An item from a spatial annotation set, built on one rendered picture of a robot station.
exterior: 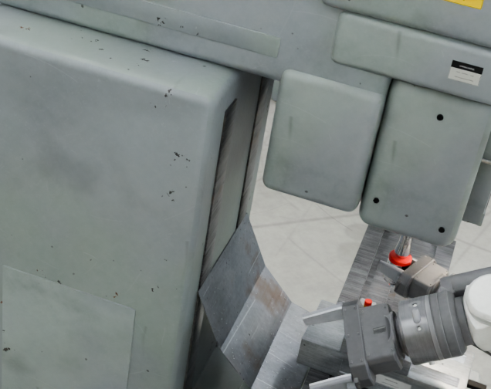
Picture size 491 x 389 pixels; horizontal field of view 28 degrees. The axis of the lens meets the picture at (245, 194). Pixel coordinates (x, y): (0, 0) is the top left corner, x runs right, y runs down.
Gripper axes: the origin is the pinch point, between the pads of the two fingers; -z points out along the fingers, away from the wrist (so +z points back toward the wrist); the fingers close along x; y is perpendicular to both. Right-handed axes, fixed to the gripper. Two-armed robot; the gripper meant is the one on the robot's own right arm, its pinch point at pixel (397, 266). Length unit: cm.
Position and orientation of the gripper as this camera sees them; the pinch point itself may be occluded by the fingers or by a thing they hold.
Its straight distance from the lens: 200.8
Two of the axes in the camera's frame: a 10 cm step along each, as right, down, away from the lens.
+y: -1.4, 8.3, 5.4
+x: -6.4, 3.5, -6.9
